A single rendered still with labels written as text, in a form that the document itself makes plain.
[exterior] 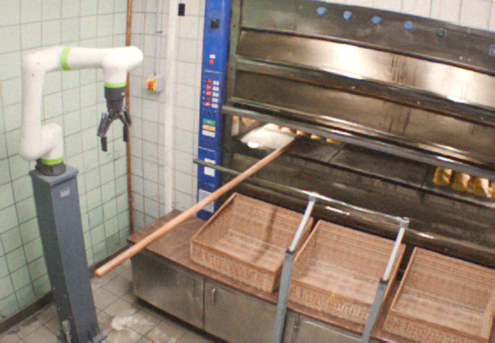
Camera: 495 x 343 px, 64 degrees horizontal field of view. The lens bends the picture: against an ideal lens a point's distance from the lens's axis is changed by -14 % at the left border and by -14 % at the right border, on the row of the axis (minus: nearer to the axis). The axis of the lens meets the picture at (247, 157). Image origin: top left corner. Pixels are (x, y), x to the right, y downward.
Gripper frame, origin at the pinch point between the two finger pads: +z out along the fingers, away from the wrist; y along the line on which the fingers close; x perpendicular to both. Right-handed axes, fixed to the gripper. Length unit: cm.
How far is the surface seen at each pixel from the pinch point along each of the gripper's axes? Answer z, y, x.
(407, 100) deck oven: -20, -101, 101
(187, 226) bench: 90, -84, -18
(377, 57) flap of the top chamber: -38, -103, 81
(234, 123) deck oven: 19, -105, 0
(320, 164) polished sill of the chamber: 28, -101, 59
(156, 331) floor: 147, -34, -9
